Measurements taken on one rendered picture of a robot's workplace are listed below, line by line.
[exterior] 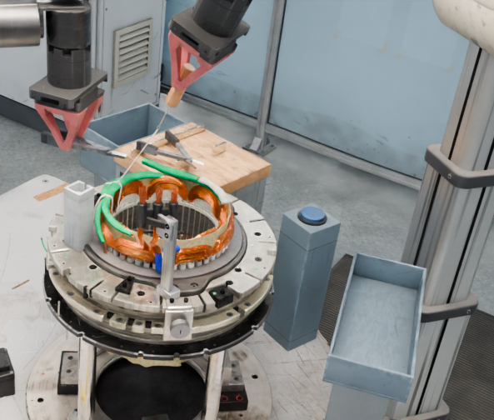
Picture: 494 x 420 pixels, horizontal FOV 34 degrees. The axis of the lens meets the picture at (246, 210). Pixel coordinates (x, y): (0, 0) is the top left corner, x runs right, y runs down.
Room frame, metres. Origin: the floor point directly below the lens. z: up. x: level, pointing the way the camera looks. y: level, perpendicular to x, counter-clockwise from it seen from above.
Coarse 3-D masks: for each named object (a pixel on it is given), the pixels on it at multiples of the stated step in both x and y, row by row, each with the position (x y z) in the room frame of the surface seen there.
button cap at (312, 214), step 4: (304, 208) 1.16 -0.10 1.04; (308, 208) 1.16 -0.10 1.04; (312, 208) 1.16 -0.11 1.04; (316, 208) 1.16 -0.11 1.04; (304, 212) 1.14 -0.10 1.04; (308, 212) 1.14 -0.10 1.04; (312, 212) 1.15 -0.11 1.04; (316, 212) 1.15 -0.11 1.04; (320, 212) 1.15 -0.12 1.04; (304, 216) 1.14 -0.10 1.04; (308, 216) 1.14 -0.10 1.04; (312, 216) 1.14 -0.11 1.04; (316, 216) 1.14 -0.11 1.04; (320, 216) 1.14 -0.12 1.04; (324, 216) 1.15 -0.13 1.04; (308, 220) 1.13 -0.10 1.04; (312, 220) 1.13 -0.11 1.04; (316, 220) 1.13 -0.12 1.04; (320, 220) 1.14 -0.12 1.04
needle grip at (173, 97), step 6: (186, 66) 0.94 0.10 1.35; (192, 66) 0.94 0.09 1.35; (180, 72) 0.94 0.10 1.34; (186, 72) 0.93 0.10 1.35; (174, 90) 0.94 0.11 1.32; (168, 96) 0.94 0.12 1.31; (174, 96) 0.94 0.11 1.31; (180, 96) 0.94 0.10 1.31; (168, 102) 0.94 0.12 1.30; (174, 102) 0.94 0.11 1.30
